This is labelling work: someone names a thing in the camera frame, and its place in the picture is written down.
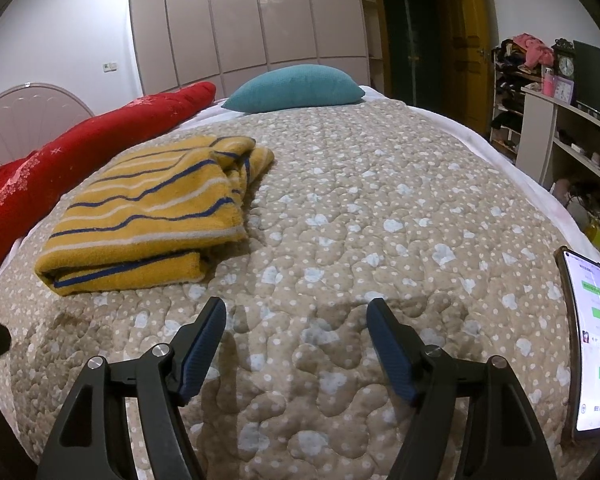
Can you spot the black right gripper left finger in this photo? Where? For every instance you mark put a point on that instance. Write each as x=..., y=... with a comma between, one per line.
x=92, y=435

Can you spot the yellow striped knit sweater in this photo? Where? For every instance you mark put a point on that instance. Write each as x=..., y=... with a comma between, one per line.
x=152, y=217

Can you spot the cluttered clothes rack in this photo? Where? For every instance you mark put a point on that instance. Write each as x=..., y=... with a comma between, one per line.
x=510, y=78

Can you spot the pink clothing pile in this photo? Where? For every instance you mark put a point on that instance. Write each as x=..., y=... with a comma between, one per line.
x=535, y=51

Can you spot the smartphone with lit screen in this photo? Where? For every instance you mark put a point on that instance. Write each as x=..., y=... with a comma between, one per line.
x=581, y=286

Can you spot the red floral duvet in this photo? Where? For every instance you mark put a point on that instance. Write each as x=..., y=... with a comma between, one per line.
x=31, y=186

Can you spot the white bed sheet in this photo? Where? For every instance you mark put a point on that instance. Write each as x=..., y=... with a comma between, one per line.
x=534, y=192

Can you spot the beige heart quilted bedspread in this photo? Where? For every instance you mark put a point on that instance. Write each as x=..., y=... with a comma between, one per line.
x=362, y=201

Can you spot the white scalloped headboard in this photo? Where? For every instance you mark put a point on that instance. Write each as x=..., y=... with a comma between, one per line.
x=34, y=114

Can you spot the white shelving unit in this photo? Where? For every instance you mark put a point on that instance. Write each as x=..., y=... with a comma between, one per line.
x=558, y=143

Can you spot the teal pillow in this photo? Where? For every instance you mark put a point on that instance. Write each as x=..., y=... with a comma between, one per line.
x=303, y=85

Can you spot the small pink alarm clock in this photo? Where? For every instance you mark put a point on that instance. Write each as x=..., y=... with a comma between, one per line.
x=563, y=89

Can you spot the beige wardrobe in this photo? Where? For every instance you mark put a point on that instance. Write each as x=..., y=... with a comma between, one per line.
x=228, y=42

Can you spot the pink bottle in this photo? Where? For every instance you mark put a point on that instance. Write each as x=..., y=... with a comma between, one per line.
x=548, y=81

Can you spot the brown wooden door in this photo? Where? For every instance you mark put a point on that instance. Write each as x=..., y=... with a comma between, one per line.
x=470, y=52

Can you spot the black television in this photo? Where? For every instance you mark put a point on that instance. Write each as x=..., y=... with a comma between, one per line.
x=587, y=75

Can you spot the dark mantel clock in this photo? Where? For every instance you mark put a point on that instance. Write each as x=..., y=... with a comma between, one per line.
x=564, y=53

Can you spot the wall light switch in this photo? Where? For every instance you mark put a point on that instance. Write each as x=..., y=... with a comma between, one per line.
x=110, y=67

